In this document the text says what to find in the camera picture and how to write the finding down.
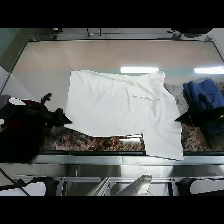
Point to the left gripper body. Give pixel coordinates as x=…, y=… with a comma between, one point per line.
x=59, y=118

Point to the white T-shirt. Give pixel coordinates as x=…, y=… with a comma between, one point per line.
x=113, y=106

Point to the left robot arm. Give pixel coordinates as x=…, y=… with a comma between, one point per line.
x=50, y=187

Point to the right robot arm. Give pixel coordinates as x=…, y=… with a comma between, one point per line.
x=187, y=187

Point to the black garment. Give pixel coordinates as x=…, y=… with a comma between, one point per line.
x=17, y=143

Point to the blue garment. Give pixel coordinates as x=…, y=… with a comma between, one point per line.
x=204, y=89

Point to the silver frame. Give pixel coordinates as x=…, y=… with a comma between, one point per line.
x=100, y=166

